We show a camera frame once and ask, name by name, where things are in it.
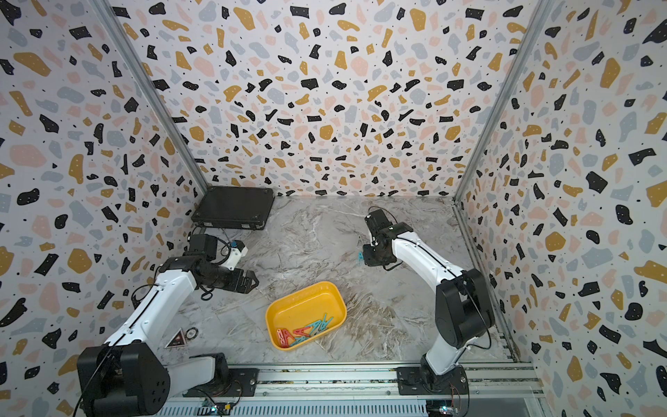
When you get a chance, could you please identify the yellow plastic storage box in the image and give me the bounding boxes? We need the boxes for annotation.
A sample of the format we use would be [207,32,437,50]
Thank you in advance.
[265,281,347,351]

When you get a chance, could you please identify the red clothespin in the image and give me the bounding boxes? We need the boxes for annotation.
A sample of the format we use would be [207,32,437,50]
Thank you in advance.
[276,328,295,349]
[292,326,313,339]

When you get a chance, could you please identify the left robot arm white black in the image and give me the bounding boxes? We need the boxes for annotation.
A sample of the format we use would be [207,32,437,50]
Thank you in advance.
[75,234,259,416]

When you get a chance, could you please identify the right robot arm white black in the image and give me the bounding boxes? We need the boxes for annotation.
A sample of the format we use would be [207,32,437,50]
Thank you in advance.
[362,208,495,391]

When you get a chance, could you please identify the black flat case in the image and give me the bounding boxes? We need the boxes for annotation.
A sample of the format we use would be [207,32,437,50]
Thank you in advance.
[191,186,275,230]

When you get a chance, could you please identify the warning triangle sticker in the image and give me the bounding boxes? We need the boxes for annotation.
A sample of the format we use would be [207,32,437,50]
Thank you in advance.
[165,328,188,349]

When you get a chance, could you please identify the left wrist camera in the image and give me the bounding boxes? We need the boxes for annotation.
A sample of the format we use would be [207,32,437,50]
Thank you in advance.
[222,240,248,270]

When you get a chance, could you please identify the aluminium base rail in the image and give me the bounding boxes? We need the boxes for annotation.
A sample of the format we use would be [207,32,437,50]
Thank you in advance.
[159,362,551,416]

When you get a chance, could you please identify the right frame post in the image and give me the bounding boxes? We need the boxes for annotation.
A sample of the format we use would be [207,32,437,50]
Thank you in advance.
[452,0,553,202]

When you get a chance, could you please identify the frame post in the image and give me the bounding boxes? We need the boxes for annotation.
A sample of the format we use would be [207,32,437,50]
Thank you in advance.
[452,0,553,202]
[90,0,208,194]

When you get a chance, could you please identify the left frame post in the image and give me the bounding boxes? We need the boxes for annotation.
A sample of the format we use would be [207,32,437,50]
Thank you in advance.
[90,0,208,194]

